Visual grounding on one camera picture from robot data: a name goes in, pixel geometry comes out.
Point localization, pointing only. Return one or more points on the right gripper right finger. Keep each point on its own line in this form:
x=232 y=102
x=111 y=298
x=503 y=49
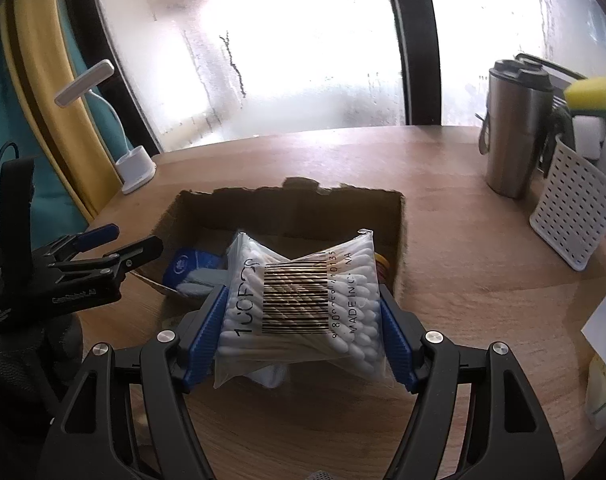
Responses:
x=507 y=435

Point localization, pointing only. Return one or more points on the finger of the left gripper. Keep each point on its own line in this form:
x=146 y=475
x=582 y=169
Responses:
x=66 y=247
x=109 y=270

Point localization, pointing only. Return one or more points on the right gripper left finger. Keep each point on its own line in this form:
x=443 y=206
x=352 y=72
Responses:
x=93 y=434

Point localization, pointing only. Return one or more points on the blue pouch pack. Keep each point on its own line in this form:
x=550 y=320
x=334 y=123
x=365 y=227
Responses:
x=186 y=260

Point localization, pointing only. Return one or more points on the light blue sock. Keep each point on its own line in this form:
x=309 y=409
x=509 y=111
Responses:
x=200 y=282

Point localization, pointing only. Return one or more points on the cotton swab plastic bag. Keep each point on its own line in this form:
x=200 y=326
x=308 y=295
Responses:
x=322 y=307

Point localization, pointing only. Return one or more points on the red yellow tin can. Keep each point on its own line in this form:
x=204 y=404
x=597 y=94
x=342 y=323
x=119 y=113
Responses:
x=383 y=268

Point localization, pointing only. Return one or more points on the white desk lamp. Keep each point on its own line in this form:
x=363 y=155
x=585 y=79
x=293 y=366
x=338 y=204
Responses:
x=134 y=165

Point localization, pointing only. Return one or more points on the yellow snack bag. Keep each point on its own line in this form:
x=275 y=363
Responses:
x=595 y=398

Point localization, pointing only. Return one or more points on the open cardboard box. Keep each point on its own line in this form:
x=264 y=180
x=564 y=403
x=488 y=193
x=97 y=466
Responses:
x=296 y=219

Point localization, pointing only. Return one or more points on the white perforated basket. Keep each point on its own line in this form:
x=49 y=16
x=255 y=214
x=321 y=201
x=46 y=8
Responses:
x=571 y=213

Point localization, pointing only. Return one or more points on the steel travel mug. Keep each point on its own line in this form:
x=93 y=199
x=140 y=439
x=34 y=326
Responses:
x=519 y=102

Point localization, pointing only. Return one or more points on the yellow green sponge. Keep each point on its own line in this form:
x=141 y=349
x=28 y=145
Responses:
x=588 y=95

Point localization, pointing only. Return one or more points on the black window frame post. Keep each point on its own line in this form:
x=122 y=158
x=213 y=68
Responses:
x=416 y=31

